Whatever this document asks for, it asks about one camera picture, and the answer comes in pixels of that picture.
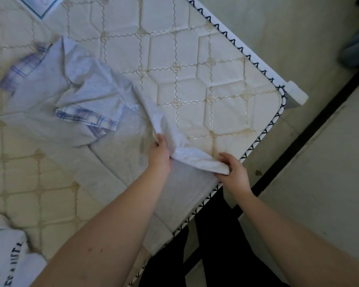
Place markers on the person's left fingers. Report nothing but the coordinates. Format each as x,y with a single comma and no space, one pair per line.
161,140

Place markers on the grey shirt with plaid cuffs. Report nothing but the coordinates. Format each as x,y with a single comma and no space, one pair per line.
86,86

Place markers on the person's black trousers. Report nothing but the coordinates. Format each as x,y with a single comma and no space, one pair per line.
221,245

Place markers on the white label with blue border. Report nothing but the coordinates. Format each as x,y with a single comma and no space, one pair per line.
40,4

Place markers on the white bed frame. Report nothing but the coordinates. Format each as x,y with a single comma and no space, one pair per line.
294,94

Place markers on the person's left hand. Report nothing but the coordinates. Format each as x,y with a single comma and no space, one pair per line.
159,158

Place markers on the person's right forearm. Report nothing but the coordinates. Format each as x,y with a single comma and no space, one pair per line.
293,242

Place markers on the white garment with dark print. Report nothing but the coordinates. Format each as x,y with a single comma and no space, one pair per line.
6,254

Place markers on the cream quilted mattress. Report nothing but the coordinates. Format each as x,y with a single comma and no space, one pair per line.
179,56

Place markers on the person's left forearm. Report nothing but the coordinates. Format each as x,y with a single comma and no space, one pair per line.
107,236

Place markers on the blue-grey object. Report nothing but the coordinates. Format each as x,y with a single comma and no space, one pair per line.
357,49

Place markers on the person's right hand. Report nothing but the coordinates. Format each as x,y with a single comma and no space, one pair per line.
237,176

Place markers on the person's right thumb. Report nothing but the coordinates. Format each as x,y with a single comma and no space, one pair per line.
220,175

